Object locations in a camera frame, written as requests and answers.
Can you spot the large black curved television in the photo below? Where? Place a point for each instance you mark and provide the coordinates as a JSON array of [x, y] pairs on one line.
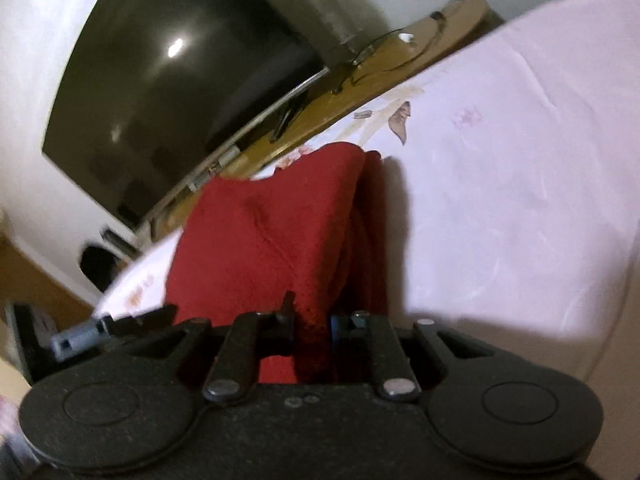
[[153, 87]]

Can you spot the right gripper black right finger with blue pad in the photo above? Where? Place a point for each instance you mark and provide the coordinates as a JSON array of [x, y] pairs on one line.
[[400, 364]]

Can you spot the white floral bed sheet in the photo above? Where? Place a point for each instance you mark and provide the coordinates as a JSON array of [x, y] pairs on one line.
[[514, 201]]

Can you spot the clear glass vase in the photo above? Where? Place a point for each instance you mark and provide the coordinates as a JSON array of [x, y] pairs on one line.
[[336, 28]]

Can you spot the dark cylindrical bottle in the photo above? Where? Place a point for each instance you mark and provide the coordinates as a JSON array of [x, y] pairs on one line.
[[111, 237]]

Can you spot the red knit sweater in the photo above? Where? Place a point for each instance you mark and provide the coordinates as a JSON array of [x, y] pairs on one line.
[[315, 229]]

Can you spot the black remote control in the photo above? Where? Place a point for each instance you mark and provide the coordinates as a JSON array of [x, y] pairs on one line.
[[291, 110]]

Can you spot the wooden tv stand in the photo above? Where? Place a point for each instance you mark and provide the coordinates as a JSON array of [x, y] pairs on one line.
[[438, 35]]

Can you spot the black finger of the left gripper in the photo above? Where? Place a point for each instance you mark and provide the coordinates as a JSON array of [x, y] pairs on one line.
[[138, 325]]

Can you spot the silver set-top box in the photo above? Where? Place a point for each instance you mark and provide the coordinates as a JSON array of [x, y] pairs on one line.
[[213, 168]]

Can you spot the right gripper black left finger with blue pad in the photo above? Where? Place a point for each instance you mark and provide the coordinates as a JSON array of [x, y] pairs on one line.
[[195, 361]]

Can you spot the black chair back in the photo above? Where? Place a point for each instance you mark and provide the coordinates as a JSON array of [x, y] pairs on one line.
[[100, 266]]

